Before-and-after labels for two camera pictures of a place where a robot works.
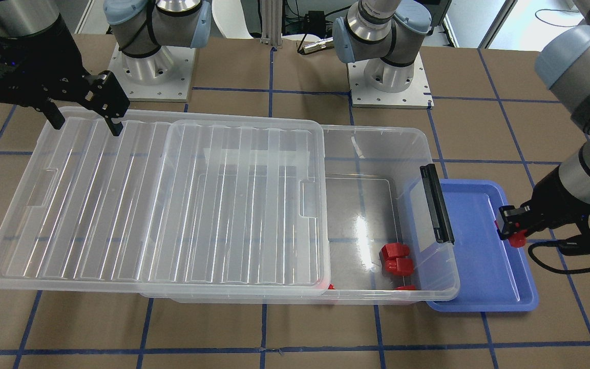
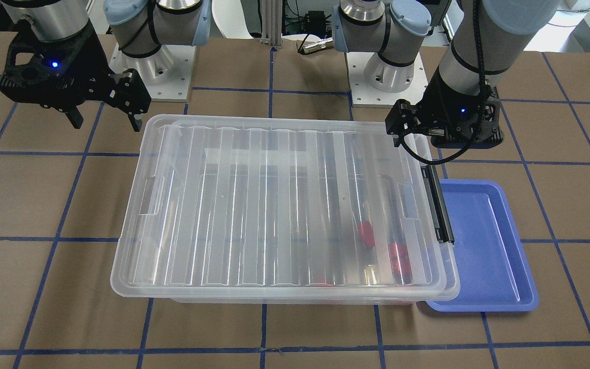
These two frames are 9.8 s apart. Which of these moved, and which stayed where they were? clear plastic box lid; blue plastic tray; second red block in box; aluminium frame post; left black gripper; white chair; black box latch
Moved: clear plastic box lid; left black gripper
Stayed: aluminium frame post; second red block in box; black box latch; white chair; blue plastic tray
